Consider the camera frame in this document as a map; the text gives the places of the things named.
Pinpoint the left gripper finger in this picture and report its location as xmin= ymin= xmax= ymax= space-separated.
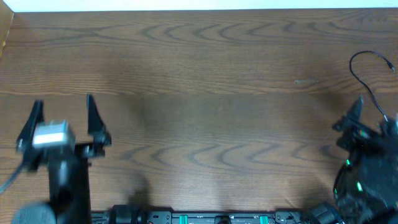
xmin=16 ymin=100 xmax=44 ymax=152
xmin=86 ymin=94 xmax=112 ymax=146

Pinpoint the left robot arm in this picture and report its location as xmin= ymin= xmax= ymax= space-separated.
xmin=12 ymin=94 xmax=112 ymax=223

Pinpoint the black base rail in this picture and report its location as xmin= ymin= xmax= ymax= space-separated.
xmin=91 ymin=203 xmax=344 ymax=224

